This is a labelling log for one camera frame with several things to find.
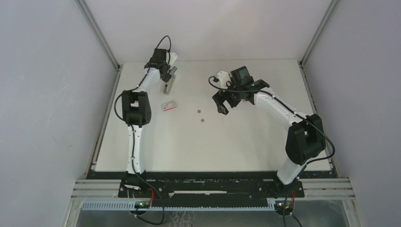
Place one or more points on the black and beige stapler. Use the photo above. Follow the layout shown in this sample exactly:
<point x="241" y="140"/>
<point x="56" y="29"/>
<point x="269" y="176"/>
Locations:
<point x="169" y="85"/>

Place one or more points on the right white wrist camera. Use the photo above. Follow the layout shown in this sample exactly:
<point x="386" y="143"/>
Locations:
<point x="224" y="79"/>

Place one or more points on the corner frame post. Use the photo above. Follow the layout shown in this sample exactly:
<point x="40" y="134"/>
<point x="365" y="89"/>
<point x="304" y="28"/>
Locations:
<point x="89" y="17"/>
<point x="322" y="25"/>

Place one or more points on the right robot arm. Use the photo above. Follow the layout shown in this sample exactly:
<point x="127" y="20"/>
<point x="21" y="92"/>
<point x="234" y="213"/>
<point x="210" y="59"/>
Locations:
<point x="305" y="135"/>

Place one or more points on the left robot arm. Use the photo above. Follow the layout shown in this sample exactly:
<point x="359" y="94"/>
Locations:
<point x="136" y="109"/>

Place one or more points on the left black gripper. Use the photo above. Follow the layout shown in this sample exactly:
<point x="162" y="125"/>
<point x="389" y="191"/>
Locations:
<point x="167" y="75"/>

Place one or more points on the green circuit board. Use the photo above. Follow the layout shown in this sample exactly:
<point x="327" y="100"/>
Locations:
<point x="142" y="205"/>
<point x="284" y="209"/>

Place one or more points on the left corner frame post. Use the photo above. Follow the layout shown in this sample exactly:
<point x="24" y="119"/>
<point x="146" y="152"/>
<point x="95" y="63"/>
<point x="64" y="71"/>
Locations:
<point x="89" y="17"/>

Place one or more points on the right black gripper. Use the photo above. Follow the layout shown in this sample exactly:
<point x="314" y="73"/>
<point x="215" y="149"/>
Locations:
<point x="222" y="94"/>

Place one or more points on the red white staple box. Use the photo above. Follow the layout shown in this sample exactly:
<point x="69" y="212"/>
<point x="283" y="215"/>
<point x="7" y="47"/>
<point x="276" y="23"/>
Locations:
<point x="168" y="106"/>

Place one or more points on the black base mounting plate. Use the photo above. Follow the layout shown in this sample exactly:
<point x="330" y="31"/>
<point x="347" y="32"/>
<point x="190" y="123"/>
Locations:
<point x="274" y="190"/>

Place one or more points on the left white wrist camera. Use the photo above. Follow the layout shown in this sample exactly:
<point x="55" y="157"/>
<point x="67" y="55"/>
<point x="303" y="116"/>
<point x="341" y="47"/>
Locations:
<point x="173" y="58"/>

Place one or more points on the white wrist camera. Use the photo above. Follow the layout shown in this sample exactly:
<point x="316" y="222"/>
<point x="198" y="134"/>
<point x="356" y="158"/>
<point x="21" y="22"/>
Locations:
<point x="224" y="79"/>
<point x="173" y="58"/>

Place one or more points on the left green circuit board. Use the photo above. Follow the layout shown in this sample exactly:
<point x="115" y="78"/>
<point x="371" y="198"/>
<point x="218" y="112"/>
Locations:
<point x="142" y="205"/>

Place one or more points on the right green circuit board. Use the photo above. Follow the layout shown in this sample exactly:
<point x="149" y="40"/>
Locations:
<point x="284" y="209"/>

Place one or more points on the right corner frame post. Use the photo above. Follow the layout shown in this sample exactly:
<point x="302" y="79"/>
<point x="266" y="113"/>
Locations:
<point x="322" y="25"/>

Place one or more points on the white slotted cable duct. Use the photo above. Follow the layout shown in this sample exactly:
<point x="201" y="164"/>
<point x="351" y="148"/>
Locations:
<point x="266" y="205"/>

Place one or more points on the aluminium frame rail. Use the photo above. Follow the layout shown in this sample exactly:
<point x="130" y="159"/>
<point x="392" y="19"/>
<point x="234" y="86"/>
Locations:
<point x="313" y="189"/>

